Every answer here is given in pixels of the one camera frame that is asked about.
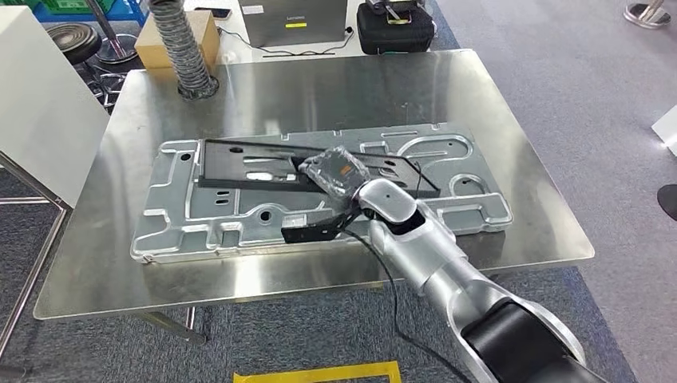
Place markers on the black stanchion with round base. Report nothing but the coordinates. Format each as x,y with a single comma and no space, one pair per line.
669,203

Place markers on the chrome stanchion base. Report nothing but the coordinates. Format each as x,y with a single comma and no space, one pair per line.
648,16

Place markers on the white cabinet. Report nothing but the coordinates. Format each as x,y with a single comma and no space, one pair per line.
42,105

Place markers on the white wall panel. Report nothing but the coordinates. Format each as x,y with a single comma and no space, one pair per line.
667,129

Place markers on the yellow floor tape square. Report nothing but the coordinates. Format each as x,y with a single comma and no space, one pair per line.
317,372

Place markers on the brown cardboard box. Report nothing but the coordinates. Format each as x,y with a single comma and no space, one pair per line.
145,53

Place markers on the green plastic crate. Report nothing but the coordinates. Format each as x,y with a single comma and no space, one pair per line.
69,6

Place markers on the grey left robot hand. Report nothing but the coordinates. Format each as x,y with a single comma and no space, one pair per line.
338,174

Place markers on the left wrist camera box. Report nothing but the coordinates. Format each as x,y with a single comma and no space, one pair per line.
307,232

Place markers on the white desk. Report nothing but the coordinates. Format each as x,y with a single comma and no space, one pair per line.
232,53

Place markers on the grey laptop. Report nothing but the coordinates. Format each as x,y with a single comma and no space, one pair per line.
317,26

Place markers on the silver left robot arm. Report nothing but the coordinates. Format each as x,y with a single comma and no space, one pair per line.
423,248

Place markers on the black carrying case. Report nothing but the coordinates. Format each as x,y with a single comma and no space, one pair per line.
396,37

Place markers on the steel side table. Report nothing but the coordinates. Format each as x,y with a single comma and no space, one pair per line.
64,207

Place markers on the black plastic plate frame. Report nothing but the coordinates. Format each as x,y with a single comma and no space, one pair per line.
238,164

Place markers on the chrome round stool base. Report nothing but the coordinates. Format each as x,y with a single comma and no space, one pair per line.
119,53

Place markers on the stamped sheet metal panel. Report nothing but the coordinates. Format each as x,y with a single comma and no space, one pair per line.
211,211

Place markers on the stainless steel workbench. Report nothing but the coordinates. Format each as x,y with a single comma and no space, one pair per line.
317,95

